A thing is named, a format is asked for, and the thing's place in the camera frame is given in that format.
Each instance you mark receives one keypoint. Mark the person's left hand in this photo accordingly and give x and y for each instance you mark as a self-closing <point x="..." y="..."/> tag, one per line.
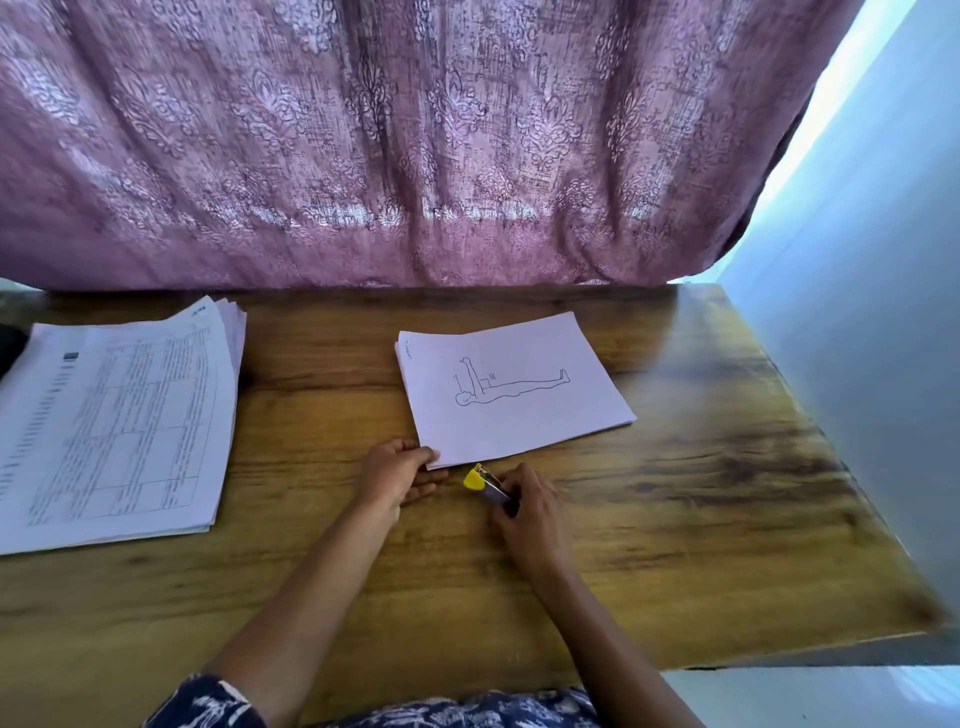
<point x="395" y="473"/>

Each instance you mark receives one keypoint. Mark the person's right hand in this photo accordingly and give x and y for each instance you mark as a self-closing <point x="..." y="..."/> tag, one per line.
<point x="533" y="525"/>

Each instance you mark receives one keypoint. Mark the silver yellow black stapler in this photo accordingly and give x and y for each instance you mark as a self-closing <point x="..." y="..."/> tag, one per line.
<point x="483" y="483"/>

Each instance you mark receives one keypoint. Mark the body figure paper stack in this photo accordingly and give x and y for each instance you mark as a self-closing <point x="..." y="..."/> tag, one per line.
<point x="518" y="375"/>

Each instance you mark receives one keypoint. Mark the stack of table-printed sheets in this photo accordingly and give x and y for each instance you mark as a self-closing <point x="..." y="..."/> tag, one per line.
<point x="113" y="435"/>

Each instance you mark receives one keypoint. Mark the black folder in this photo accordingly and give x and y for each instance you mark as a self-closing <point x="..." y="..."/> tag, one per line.
<point x="11" y="348"/>

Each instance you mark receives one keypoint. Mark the person's left forearm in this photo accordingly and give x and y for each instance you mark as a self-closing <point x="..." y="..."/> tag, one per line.
<point x="300" y="615"/>

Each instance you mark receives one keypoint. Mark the person's right forearm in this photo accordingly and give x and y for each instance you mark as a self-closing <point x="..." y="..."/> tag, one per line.
<point x="615" y="645"/>

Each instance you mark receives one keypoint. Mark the pink patterned curtain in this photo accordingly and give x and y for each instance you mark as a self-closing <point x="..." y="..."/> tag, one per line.
<point x="405" y="135"/>

